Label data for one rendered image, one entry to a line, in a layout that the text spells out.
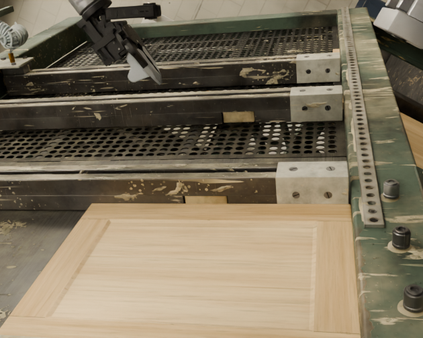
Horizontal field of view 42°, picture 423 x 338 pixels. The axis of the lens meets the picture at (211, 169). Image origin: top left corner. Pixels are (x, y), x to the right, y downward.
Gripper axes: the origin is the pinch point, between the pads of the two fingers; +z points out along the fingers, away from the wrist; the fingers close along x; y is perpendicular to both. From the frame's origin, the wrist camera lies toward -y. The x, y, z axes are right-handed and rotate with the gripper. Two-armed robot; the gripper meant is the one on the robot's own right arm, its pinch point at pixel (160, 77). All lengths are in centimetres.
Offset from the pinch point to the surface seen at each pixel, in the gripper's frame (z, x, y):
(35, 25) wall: -125, -487, 210
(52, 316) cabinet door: 17, 54, 19
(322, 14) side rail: 20, -115, -39
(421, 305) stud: 39, 59, -25
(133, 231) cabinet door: 18.1, 33.2, 11.7
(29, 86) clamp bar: -23, -52, 51
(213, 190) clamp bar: 21.7, 25.8, -2.3
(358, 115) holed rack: 33.0, -4.1, -30.3
